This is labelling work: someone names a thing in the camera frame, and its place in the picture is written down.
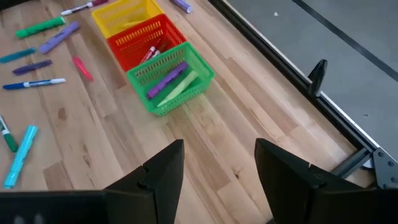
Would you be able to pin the lavender Sharpie highlighter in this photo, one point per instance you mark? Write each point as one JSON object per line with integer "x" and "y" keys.
{"x": 182, "y": 4}
{"x": 59, "y": 37}

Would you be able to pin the yellow plastic basket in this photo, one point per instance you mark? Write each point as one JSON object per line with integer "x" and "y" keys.
{"x": 124, "y": 15}

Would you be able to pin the green Expo marker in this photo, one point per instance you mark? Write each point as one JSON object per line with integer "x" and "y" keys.
{"x": 8, "y": 137}

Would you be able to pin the pink highlighter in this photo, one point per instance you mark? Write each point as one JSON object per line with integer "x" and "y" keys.
{"x": 82, "y": 68}

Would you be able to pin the yellow highlighter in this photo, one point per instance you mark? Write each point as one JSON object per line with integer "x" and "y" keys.
{"x": 133, "y": 23}

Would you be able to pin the purple highlighter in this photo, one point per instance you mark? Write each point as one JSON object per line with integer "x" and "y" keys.
{"x": 168, "y": 79}

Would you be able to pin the green plastic basket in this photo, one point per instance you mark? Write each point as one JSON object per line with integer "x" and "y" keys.
{"x": 168, "y": 105}

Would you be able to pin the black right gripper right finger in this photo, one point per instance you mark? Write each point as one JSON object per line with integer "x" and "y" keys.
{"x": 280, "y": 177}

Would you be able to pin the aqua Sharpie highlighter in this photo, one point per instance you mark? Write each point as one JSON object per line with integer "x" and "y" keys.
{"x": 20, "y": 157}

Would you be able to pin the red Expo marker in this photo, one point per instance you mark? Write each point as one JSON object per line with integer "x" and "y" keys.
{"x": 158, "y": 51}
{"x": 148, "y": 54}

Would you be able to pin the maroon Expo marker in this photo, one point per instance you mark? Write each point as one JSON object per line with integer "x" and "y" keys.
{"x": 81, "y": 7}

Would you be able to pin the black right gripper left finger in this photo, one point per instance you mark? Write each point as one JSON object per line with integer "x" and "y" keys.
{"x": 168, "y": 174}

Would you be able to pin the dark teal highlighter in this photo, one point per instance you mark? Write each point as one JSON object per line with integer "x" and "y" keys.
{"x": 17, "y": 55}

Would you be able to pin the pale green highlighter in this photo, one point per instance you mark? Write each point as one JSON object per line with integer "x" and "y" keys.
{"x": 178, "y": 88}

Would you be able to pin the blue Expo marker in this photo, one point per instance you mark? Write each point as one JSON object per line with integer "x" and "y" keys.
{"x": 34, "y": 83}

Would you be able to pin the green Sharpie highlighter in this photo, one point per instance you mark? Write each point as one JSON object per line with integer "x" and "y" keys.
{"x": 40, "y": 27}

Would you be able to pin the red plastic basket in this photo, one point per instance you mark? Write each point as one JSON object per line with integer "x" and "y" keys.
{"x": 136, "y": 46}

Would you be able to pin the dark purple marker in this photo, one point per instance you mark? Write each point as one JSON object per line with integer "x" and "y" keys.
{"x": 32, "y": 67}

